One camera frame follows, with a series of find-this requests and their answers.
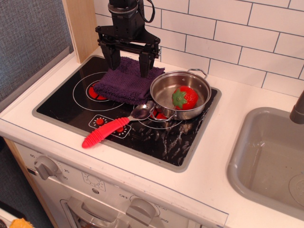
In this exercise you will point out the yellow object on floor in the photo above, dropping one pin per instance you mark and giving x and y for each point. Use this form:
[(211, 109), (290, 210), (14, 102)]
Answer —
[(20, 223)]

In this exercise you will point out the wooden side post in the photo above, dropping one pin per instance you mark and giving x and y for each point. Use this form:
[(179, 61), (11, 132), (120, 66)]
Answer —
[(81, 20)]

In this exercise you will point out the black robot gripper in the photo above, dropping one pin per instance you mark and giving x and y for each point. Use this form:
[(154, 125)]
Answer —
[(128, 34)]

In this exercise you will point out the purple folded towel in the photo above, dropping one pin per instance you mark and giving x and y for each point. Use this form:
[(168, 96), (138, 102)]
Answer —
[(125, 84)]

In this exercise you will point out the grey oven knob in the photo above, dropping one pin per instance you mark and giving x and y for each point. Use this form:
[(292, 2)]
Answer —
[(45, 167), (141, 211)]

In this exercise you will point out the grey sink basin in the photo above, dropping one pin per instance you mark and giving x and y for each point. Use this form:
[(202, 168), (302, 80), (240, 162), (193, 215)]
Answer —
[(267, 163)]

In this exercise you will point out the grey left oven knob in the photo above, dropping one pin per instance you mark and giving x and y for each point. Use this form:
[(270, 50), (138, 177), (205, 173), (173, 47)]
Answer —
[(45, 167)]

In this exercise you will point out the black toy stovetop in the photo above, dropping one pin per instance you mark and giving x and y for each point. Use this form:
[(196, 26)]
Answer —
[(76, 107)]

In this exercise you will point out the grey right oven knob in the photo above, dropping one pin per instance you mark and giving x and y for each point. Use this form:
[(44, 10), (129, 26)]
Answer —
[(141, 211)]

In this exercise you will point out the red toy tomato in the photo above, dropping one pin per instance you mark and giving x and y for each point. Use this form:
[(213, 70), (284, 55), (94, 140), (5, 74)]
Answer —
[(184, 98)]

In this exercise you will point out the red handled metal spoon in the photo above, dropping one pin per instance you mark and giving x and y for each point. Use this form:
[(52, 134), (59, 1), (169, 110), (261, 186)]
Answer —
[(139, 113)]

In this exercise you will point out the stainless steel pot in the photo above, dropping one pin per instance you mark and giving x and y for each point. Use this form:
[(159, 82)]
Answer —
[(164, 86)]

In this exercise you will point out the white toy oven front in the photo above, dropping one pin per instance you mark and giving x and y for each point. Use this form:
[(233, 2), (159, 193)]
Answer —
[(77, 199)]

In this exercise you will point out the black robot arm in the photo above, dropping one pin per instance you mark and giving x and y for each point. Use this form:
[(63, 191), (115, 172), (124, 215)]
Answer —
[(128, 8)]

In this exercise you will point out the grey faucet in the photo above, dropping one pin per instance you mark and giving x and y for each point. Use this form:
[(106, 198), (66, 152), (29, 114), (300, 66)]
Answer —
[(297, 113)]

